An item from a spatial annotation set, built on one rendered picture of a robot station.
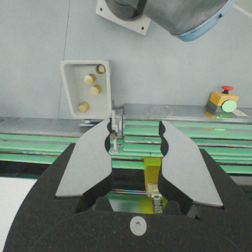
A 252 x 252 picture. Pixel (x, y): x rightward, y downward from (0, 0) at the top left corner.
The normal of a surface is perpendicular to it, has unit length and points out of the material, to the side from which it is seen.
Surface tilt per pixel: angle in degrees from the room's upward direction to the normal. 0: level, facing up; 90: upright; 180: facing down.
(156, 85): 0
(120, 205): 90
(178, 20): 55
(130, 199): 89
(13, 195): 90
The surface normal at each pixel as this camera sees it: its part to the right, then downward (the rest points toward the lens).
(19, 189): 0.01, -0.85
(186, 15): -0.26, 0.96
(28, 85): -0.06, 0.53
